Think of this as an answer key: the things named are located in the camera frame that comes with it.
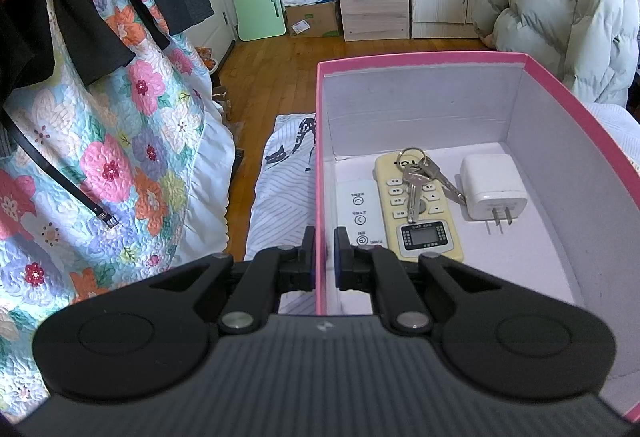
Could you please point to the black hanging garment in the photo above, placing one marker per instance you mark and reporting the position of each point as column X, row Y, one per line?
column 60, row 17

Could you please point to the grey puffer jacket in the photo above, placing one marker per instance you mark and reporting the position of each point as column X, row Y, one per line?
column 565, row 17

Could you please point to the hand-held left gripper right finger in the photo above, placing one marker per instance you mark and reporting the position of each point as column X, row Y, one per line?
column 342, row 262

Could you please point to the white charger plug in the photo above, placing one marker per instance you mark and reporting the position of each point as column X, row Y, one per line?
column 487, row 187

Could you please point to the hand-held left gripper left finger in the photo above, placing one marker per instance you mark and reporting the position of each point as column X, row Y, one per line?
column 307, row 262

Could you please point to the pink cardboard box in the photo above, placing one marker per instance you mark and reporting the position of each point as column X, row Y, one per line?
column 425, row 117

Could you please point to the floral quilt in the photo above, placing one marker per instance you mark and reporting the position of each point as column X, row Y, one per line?
column 125, row 142

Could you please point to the green folding table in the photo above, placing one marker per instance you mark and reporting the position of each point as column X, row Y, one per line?
column 255, row 2

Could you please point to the bunch of keys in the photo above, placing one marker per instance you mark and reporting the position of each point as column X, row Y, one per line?
column 412, row 187

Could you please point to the yellowed remote with small display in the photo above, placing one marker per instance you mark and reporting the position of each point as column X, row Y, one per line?
column 442, row 217

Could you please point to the small white remote control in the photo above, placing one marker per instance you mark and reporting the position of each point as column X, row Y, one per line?
column 357, row 202

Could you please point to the black belt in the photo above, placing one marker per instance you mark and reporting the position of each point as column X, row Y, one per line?
column 106, row 218

